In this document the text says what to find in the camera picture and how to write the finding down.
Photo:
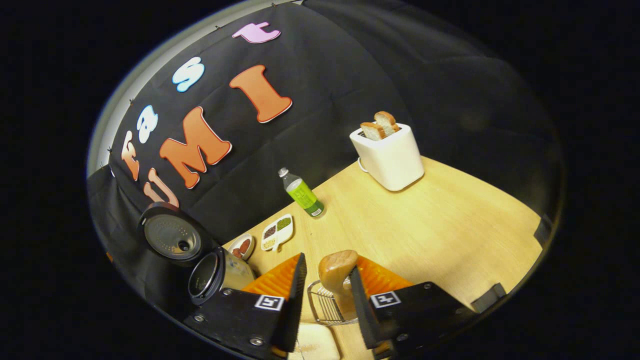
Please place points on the black table edge clamp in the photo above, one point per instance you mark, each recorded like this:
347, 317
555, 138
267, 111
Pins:
487, 298
543, 230

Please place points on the small round red bean dish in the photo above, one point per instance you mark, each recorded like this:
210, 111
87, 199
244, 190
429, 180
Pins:
241, 246

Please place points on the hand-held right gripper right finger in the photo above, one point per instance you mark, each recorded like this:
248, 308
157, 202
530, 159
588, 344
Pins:
362, 310

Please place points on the white divided bean dish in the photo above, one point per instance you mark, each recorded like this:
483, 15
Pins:
277, 231

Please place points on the dark grey rice cooker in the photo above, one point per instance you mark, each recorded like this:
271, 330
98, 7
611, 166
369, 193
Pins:
172, 235

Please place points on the wooden spoon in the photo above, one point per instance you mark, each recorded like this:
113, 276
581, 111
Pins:
337, 267

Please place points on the white toaster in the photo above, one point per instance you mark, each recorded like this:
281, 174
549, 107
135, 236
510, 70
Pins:
392, 160

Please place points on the black backdrop cloth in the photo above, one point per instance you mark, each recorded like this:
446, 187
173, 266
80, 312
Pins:
400, 65

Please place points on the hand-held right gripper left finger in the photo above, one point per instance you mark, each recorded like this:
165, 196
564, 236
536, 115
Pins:
295, 305

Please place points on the green label drink bottle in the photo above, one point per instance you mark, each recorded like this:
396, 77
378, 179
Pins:
302, 195

